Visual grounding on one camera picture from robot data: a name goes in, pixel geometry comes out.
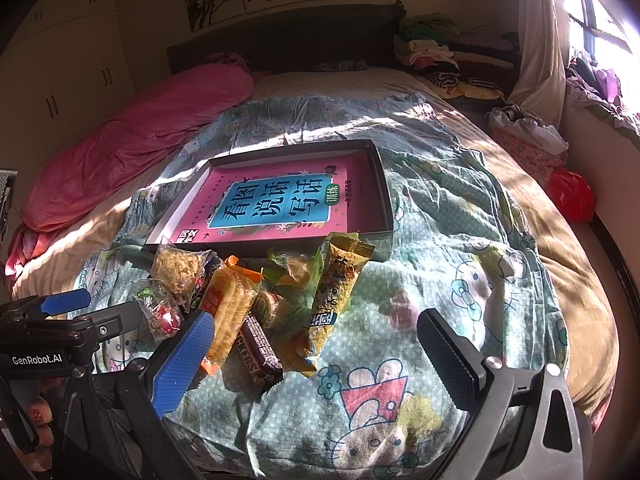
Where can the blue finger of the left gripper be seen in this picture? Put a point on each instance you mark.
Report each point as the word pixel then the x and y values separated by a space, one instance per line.
pixel 65 302

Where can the green snack packet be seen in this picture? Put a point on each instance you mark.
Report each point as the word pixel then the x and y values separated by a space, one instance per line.
pixel 295 276

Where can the white pink clothes bag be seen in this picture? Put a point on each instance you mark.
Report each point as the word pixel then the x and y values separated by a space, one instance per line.
pixel 538 148

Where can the cream wardrobe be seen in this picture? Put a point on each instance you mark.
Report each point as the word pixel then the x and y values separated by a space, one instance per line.
pixel 63 72

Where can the pink blue book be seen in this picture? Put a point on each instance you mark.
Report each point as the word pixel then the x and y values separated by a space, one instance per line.
pixel 296 198

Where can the orange cake snack packet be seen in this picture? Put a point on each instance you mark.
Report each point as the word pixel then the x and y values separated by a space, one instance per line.
pixel 228 297

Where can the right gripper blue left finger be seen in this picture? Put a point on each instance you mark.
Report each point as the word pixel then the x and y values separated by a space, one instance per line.
pixel 176 361

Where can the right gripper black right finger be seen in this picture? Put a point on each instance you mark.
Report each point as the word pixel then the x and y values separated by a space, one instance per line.
pixel 457 362

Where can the clear pastry snack packet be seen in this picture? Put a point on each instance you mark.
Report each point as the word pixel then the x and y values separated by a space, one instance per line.
pixel 183 273

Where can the round cracker packet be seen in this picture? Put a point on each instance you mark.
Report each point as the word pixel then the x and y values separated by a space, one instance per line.
pixel 270 309

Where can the dark cardboard box tray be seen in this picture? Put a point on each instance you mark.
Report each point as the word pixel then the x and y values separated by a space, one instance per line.
pixel 373 204

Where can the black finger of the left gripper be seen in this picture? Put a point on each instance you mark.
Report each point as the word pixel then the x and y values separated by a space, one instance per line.
pixel 114 321

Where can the dark headboard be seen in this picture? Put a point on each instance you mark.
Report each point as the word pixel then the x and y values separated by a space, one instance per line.
pixel 300 40

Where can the beige curtain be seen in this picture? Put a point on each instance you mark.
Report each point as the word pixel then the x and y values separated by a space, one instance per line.
pixel 540 89

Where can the pile of clothes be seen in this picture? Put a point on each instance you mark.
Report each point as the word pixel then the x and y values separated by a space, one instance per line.
pixel 457 64

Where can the cartoon print blanket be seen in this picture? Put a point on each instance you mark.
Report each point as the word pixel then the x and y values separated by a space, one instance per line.
pixel 374 407

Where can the yellow long snack bar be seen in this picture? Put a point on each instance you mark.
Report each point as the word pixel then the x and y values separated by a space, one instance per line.
pixel 346 256

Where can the red plastic bag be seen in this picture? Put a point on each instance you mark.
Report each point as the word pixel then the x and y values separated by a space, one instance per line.
pixel 572 195

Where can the clear red candy packet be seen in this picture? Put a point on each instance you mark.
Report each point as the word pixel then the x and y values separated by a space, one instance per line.
pixel 160 310

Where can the left hand red nails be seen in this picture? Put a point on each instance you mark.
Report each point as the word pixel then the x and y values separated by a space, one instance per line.
pixel 41 415

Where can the pink quilt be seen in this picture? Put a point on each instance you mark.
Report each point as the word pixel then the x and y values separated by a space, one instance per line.
pixel 141 134

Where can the brown snickers bar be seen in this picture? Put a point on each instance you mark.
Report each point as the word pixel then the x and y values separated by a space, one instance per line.
pixel 257 355

